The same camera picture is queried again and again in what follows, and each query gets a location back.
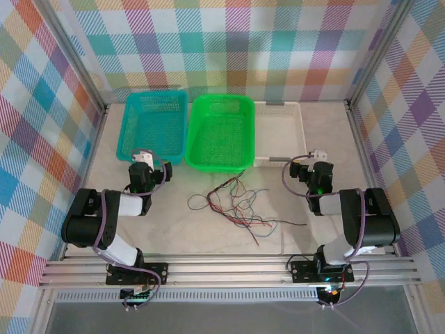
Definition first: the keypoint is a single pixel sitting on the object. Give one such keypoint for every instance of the green plastic basket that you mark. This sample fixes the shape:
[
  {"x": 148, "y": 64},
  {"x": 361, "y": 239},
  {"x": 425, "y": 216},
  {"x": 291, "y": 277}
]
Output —
[{"x": 219, "y": 139}]

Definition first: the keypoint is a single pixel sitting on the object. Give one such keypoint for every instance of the small circuit board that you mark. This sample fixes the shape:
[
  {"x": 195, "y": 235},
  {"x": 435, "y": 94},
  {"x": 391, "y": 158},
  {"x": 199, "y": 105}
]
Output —
[
  {"x": 137, "y": 297},
  {"x": 330, "y": 294}
]

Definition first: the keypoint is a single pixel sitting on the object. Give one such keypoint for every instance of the white plastic basket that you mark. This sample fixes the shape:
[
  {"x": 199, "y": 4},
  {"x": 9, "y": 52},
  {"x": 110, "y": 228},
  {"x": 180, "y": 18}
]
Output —
[{"x": 278, "y": 132}]

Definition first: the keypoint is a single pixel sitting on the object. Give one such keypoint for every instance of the teal plastic basket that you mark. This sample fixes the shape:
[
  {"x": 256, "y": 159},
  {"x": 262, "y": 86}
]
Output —
[{"x": 153, "y": 128}]

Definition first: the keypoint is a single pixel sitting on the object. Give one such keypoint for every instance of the aluminium frame post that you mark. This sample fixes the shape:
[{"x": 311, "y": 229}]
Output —
[
  {"x": 76, "y": 59},
  {"x": 380, "y": 52}
]

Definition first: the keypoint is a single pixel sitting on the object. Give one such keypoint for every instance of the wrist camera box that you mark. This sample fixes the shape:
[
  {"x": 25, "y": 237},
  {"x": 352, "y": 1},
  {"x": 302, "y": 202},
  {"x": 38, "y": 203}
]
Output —
[
  {"x": 144, "y": 159},
  {"x": 320, "y": 154}
]

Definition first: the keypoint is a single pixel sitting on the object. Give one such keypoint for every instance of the aluminium side rail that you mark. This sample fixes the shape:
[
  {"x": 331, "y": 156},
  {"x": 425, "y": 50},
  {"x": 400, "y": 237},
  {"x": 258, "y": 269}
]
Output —
[
  {"x": 90, "y": 156},
  {"x": 363, "y": 146}
]

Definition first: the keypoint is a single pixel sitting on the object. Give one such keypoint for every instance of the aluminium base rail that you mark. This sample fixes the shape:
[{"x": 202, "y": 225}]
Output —
[{"x": 226, "y": 271}]

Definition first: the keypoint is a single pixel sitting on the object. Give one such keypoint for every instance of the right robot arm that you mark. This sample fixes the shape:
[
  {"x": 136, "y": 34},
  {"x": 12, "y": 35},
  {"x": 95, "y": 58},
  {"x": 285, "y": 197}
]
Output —
[{"x": 375, "y": 222}]

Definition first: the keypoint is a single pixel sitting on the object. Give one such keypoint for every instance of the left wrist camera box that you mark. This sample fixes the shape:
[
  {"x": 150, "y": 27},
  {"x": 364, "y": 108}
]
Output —
[{"x": 144, "y": 159}]

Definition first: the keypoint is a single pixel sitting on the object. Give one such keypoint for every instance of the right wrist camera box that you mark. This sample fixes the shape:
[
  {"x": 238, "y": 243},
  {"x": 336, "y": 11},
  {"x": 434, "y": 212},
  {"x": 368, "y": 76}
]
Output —
[{"x": 320, "y": 154}]

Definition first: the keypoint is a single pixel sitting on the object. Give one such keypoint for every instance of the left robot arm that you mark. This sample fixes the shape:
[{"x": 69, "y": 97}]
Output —
[{"x": 87, "y": 222}]

